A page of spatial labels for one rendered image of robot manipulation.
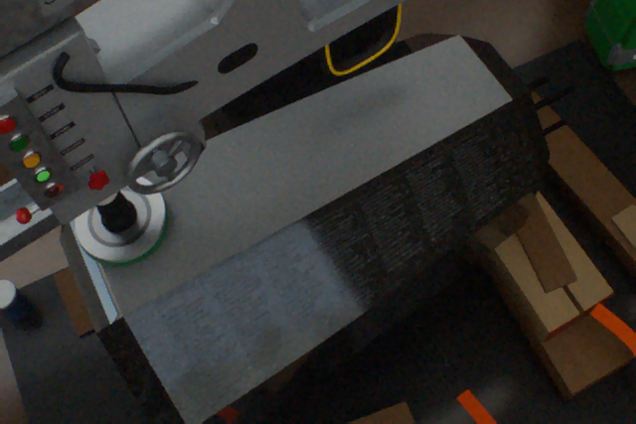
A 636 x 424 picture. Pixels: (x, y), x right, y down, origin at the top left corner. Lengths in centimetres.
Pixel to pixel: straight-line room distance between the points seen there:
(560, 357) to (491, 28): 136
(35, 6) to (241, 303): 90
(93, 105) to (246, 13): 30
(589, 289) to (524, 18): 125
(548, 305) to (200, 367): 106
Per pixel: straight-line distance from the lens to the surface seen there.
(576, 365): 237
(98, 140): 132
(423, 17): 309
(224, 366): 177
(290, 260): 172
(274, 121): 184
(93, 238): 172
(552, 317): 229
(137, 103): 132
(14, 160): 124
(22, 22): 108
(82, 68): 119
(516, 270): 232
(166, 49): 128
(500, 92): 189
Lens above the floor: 232
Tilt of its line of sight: 61 degrees down
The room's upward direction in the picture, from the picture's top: 8 degrees counter-clockwise
